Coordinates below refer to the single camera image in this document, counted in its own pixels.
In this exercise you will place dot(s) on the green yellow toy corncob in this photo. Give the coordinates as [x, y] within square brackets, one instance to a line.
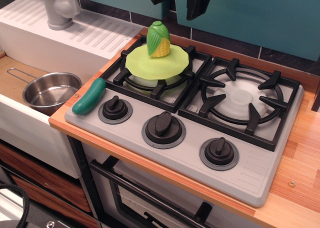
[158, 40]

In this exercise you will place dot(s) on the green toy cucumber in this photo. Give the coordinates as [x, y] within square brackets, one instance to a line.
[91, 98]

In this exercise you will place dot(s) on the lime green plastic plate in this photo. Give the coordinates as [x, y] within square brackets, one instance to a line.
[155, 65]

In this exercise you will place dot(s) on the white toy sink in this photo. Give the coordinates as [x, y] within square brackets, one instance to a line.
[30, 46]

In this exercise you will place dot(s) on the stainless steel pot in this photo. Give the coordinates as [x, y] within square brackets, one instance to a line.
[47, 93]

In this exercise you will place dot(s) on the black left burner grate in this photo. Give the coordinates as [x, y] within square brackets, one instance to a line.
[166, 94]

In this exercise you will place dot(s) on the black burner grate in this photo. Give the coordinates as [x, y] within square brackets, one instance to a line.
[243, 102]
[166, 94]

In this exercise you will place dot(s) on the grey toy faucet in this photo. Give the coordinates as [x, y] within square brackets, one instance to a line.
[60, 13]

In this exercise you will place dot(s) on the black left stove knob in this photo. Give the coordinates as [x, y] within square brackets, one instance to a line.
[115, 111]

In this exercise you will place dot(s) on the black stove knob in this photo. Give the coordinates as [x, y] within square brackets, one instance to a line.
[115, 111]
[163, 131]
[219, 154]

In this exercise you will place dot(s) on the grey toy stove top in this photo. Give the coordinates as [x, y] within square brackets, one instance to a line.
[249, 181]

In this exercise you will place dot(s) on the black middle stove knob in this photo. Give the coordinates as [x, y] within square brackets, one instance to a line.
[163, 131]

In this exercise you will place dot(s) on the black right stove knob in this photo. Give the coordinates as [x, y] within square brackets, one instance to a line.
[219, 154]

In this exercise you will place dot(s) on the black right burner grate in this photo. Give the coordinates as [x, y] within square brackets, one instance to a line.
[243, 102]

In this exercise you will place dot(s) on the wooden drawer fronts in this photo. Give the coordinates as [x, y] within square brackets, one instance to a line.
[47, 186]

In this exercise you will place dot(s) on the oven door with black handle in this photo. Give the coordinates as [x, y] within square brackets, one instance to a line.
[142, 200]

